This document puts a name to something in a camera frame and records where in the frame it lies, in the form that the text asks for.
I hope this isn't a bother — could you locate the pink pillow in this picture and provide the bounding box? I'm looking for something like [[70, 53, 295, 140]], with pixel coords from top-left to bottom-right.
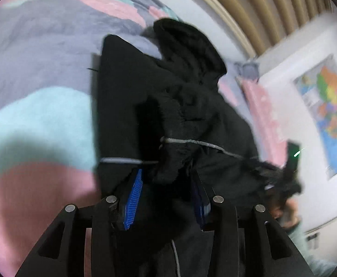
[[240, 79, 291, 168]]

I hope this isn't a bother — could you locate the black hoodie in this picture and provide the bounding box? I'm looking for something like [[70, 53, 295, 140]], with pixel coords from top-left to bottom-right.
[[95, 18, 302, 277]]

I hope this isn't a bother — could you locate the colourful wall map poster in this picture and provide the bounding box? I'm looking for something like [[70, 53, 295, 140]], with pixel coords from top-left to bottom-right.
[[292, 53, 337, 182]]

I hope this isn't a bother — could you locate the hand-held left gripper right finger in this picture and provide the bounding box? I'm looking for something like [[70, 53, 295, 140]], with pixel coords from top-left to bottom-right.
[[190, 170, 315, 277]]

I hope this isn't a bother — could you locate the person's right hand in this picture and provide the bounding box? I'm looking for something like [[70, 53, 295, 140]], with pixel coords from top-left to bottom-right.
[[268, 196, 301, 229]]

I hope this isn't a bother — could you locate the wooden slatted headboard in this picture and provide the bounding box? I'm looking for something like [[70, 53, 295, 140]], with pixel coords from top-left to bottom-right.
[[177, 0, 334, 59]]

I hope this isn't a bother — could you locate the grey pink teal patterned blanket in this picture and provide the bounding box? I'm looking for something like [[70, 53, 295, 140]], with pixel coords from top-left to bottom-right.
[[0, 0, 263, 277]]

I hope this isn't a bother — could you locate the grey pillow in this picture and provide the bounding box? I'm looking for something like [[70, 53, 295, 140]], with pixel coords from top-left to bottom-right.
[[234, 59, 260, 85]]

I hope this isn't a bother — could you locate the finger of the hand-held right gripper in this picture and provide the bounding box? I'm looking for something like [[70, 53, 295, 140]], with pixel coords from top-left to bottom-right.
[[253, 160, 286, 184]]

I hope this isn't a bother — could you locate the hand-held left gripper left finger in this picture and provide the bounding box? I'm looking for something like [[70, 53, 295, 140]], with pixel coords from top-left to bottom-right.
[[15, 168, 144, 277]]

